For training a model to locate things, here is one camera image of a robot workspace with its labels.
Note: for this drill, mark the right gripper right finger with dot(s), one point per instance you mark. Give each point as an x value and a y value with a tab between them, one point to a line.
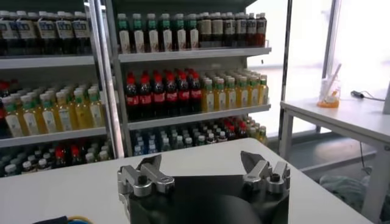
259	172

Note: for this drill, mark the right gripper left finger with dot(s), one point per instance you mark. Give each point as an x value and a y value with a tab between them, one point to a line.
146	179

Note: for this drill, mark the grey clothes pile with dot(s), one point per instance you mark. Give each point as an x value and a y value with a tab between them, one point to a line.
344	188

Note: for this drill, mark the cola bottle red cap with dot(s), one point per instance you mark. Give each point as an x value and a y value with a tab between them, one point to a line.
132	100
171	97
158	99
184	95
145	100
195	95

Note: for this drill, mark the clear cup orange contents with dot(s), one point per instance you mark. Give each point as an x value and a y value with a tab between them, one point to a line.
329	102

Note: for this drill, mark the grey metal side table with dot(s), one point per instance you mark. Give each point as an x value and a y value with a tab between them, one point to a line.
341	115

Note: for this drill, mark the black power adapter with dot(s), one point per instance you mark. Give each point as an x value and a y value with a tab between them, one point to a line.
357	94

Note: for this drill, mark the grey metal shelf rack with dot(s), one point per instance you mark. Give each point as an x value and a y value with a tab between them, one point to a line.
45	61
195	54

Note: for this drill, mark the dark tea bottle green label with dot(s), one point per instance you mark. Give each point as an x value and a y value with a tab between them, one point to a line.
192	38
179	39
166	39
138	39
152	39
124	39

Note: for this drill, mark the reddish drink bottle blue label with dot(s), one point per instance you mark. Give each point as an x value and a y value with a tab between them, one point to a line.
261	30

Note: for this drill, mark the dark drink bottle blue label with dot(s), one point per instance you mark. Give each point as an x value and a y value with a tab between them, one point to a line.
80	33
26	33
251	30
229	30
64	33
46	33
240	30
6	33

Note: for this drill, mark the dark bottle beige label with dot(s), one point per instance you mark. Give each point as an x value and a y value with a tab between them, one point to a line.
217	30
206	30

